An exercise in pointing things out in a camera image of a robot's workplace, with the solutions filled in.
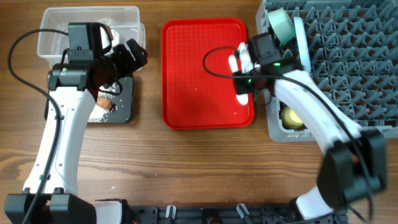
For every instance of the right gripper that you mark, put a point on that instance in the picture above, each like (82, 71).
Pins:
(240, 86)

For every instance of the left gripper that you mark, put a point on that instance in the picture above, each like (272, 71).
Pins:
(129, 65)

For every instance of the white plastic spoon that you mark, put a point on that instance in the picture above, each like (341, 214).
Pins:
(233, 64)

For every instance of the yellow plastic cup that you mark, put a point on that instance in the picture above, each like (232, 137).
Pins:
(290, 119)

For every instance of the orange carrot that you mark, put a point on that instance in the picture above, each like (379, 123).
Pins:
(104, 103)

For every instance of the green bowl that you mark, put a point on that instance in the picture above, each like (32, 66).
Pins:
(282, 25)

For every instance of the white rice leftovers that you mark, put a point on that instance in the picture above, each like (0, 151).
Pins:
(113, 93)

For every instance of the light blue plate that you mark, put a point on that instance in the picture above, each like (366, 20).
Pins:
(302, 44)

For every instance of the white tissue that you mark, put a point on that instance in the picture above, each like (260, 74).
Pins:
(116, 38)

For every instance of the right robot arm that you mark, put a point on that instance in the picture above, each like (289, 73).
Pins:
(354, 159)

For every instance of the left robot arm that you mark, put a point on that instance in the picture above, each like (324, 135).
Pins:
(50, 194)

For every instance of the grey dishwasher rack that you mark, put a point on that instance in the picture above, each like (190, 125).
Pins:
(352, 47)

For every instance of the red serving tray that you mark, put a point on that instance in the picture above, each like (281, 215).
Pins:
(197, 92)

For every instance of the black plastic tray bin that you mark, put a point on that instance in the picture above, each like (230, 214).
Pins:
(122, 105)

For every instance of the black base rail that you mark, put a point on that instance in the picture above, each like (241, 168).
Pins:
(277, 213)

